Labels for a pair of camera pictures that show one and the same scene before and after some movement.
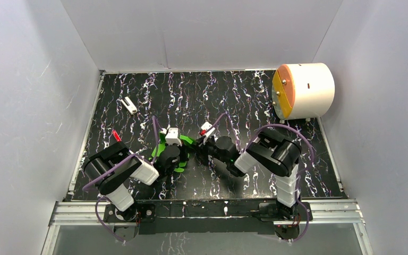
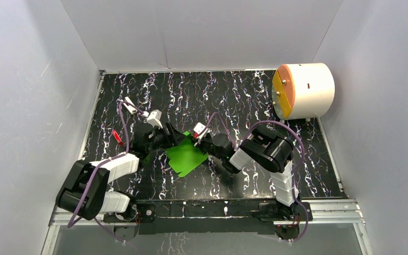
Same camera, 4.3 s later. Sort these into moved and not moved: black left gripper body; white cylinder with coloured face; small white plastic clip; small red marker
Moved: black left gripper body
Not moved: white cylinder with coloured face; small red marker; small white plastic clip
